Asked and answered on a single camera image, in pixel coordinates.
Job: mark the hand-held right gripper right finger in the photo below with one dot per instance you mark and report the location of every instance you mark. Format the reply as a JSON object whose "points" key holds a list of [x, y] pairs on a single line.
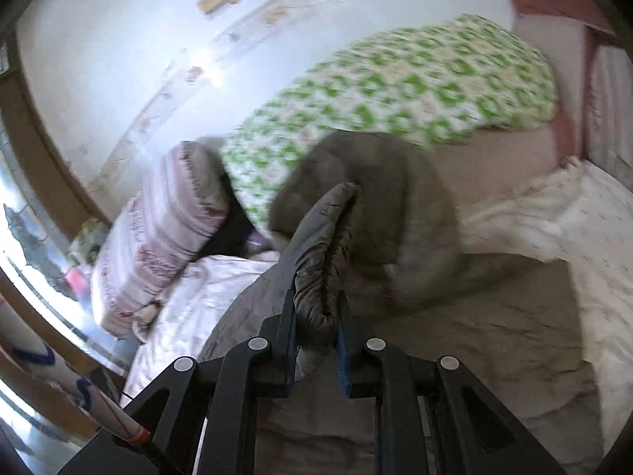
{"points": [[344, 358]]}

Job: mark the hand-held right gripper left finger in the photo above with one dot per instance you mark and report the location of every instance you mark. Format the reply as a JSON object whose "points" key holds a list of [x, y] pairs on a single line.
{"points": [[283, 356]]}

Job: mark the brown padded jacket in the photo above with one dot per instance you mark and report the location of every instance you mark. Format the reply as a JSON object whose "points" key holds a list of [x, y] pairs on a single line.
{"points": [[376, 198]]}

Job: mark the white floral bed sheet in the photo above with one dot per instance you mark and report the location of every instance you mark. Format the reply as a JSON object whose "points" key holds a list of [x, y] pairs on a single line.
{"points": [[198, 297]]}

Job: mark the small grey cloth piece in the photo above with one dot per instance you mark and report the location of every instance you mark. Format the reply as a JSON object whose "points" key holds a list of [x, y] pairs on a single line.
{"points": [[144, 324]]}

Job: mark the striped floral pillow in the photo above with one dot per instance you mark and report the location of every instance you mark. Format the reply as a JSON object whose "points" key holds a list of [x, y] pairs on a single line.
{"points": [[158, 237], [611, 109]]}

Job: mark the white sleeve with blue pattern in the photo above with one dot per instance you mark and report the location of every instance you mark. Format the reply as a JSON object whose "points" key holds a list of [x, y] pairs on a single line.
{"points": [[44, 356]]}

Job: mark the stained glass wooden door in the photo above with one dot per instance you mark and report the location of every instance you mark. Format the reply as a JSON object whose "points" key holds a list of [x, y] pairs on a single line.
{"points": [[44, 267]]}

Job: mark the green white patterned pillow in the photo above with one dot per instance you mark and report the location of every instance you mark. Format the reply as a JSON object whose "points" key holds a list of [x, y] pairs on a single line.
{"points": [[395, 79]]}

